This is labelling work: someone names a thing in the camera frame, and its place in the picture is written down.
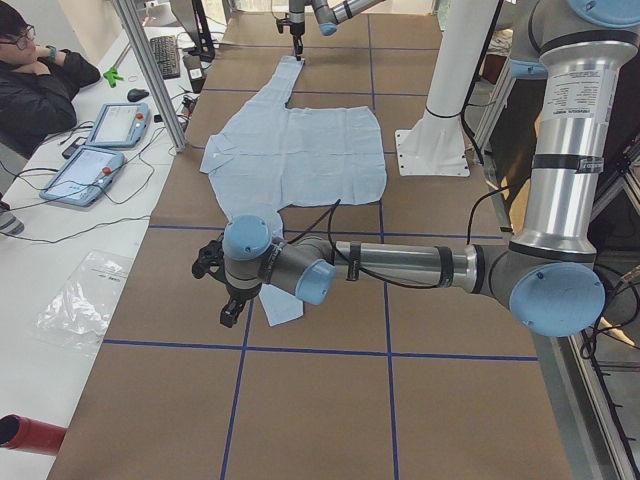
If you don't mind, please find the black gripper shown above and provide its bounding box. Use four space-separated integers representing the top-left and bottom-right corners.
290 21 304 61
219 265 261 328

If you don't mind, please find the light blue button shirt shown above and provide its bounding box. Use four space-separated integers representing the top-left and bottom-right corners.
200 56 387 325

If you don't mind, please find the black monitor stand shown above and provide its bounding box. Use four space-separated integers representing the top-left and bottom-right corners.
192 0 216 63

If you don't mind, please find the black labelled box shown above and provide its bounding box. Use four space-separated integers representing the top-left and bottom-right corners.
182 54 206 93

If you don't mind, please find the black keyboard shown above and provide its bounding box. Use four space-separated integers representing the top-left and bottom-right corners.
149 35 181 79

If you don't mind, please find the clear plastic bag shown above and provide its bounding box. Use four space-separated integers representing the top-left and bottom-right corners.
31 250 133 357

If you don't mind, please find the black computer mouse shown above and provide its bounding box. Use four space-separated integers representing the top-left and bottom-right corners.
126 88 150 103

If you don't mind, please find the green plastic toy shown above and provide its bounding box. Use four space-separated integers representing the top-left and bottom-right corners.
103 67 124 88

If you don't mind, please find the upper blue teach pendant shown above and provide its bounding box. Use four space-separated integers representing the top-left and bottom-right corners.
85 102 150 149

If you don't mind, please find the blue teach pendant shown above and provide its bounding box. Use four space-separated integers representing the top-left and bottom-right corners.
85 102 150 149
39 146 125 207

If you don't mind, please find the lower blue teach pendant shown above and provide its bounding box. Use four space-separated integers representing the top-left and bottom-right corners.
39 146 125 207

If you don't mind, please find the red cylinder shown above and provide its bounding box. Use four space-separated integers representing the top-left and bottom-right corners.
1 414 67 456

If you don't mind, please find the seated person in black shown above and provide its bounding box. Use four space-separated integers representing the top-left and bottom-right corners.
1 2 101 159

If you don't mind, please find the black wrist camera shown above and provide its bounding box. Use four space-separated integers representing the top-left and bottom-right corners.
191 240 226 283
275 15 291 34

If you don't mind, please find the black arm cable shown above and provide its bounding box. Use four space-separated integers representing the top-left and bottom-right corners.
327 185 516 290

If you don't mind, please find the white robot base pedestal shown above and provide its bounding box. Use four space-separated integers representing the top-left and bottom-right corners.
395 0 500 177

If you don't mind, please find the aluminium frame post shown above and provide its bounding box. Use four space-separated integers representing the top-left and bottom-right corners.
112 0 187 153

